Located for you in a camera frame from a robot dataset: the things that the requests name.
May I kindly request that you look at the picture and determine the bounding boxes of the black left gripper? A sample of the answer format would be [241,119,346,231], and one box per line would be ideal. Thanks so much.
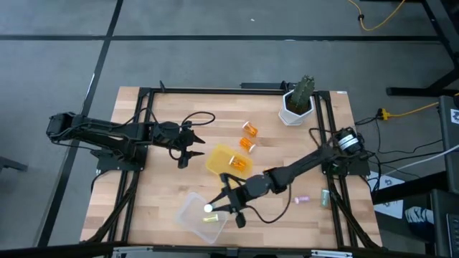
[152,120,207,160]

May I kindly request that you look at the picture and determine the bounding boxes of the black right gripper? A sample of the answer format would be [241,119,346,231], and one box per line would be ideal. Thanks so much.
[209,173,279,214]

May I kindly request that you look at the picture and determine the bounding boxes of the yellow plastic bin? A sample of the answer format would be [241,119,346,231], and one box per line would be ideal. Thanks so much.
[204,143,254,182]

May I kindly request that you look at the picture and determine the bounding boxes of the clear plastic bin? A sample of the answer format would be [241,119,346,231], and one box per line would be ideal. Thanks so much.
[174,191,230,244]

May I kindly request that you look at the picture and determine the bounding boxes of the black flat bar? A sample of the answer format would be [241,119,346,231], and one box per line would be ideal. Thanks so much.
[240,82,288,90]

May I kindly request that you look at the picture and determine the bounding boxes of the white printed paper sheet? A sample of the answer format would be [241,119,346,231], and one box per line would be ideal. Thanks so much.
[372,199,405,219]
[367,171,406,191]

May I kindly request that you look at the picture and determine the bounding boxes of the grey chair foot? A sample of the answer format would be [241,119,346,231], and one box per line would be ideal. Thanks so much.
[0,156,29,173]

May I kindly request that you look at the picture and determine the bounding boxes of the black diagonal desk beam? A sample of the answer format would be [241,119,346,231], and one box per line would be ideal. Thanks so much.
[372,171,449,205]

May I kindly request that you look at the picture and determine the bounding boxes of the blue white patterned item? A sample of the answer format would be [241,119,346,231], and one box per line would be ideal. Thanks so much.
[404,206,435,234]

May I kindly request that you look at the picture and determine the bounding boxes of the black equipment case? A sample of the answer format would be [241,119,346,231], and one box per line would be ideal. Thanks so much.
[430,188,459,258]

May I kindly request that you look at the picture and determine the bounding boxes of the black computer case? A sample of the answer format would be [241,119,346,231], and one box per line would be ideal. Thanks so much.
[437,95,459,194]

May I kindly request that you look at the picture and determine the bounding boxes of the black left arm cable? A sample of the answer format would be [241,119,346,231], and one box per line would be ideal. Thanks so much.
[168,111,217,127]

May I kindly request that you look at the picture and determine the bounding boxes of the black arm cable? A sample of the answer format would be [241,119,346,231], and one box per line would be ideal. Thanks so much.
[247,182,292,224]
[168,111,217,127]

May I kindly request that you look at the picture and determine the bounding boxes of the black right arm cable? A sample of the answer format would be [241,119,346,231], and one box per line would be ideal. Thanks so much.
[247,182,292,224]

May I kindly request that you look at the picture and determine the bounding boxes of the black aluminium table frame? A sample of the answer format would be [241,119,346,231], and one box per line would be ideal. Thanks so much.
[84,85,381,250]

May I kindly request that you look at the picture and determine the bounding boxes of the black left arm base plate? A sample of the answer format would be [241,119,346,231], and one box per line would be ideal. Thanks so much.
[89,143,148,171]

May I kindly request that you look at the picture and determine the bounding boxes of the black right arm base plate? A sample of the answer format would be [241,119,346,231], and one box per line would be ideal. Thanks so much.
[320,147,371,176]

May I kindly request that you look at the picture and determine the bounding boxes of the black front rail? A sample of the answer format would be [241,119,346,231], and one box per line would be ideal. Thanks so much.
[0,240,459,258]

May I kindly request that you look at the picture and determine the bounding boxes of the yellow extension cord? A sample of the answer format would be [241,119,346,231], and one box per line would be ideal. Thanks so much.
[376,92,459,121]

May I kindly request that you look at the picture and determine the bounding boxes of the white cable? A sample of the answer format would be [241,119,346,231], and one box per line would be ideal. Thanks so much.
[372,144,459,177]

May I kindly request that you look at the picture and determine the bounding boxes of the yellow floor cable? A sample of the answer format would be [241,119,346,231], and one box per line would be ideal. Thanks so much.
[346,0,407,32]

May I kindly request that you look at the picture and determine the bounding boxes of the black desk leg frame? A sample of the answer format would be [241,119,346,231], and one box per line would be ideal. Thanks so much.
[385,0,459,97]

